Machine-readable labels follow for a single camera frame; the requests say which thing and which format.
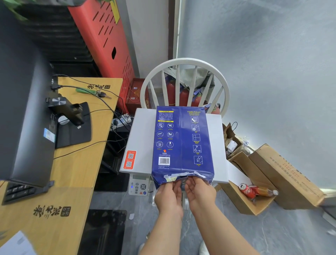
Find person's right hand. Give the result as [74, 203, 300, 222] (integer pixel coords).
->
[184, 176, 217, 215]

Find person's left hand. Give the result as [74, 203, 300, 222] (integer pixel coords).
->
[154, 180, 184, 219]

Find blue paper ream pack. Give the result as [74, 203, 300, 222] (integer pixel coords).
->
[151, 106, 215, 189]

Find white printer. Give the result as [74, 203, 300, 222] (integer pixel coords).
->
[119, 108, 229, 205]

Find person's right forearm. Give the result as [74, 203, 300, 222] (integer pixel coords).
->
[190, 202, 266, 255]

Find person's left forearm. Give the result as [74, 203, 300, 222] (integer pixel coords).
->
[139, 207, 184, 255]

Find open cardboard box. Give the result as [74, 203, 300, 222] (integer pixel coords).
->
[219, 151, 276, 216]

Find large closed cardboard box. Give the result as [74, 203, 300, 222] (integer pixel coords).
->
[248, 144, 327, 210]

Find dark red gift box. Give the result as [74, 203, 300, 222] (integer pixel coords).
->
[125, 78, 150, 116]

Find red soda can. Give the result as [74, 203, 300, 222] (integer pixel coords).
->
[239, 183, 259, 199]

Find orange code sticker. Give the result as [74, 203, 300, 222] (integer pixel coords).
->
[123, 150, 137, 170]

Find plastic tea bottle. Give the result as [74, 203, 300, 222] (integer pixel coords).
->
[252, 185, 279, 198]

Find brown paper bag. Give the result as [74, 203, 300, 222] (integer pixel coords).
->
[222, 122, 243, 158]

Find black glossy panel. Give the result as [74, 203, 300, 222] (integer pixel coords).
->
[77, 209, 128, 255]

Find white power strip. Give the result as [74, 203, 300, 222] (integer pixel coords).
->
[110, 114, 133, 131]

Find grey plastic bag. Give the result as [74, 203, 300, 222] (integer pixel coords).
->
[164, 67, 215, 92]

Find red metal cabinet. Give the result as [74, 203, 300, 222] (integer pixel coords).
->
[68, 0, 136, 115]

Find white wooden chair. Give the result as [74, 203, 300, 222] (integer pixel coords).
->
[140, 57, 231, 117]

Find keys with green tag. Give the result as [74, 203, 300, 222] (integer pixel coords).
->
[75, 87, 112, 100]

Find black keyboard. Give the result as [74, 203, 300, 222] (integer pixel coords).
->
[2, 180, 55, 205]

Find white paper sheet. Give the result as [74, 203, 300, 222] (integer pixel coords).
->
[0, 230, 37, 255]

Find black computer monitor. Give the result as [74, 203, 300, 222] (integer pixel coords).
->
[0, 5, 59, 187]

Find black slatted cabinet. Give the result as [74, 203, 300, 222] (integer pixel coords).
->
[15, 5, 101, 78]

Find yellow hanging tag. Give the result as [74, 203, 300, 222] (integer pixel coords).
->
[110, 0, 120, 24]

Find thin black cable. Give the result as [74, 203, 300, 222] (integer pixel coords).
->
[53, 140, 126, 160]

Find thick black cable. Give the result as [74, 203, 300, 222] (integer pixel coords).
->
[51, 83, 132, 132]

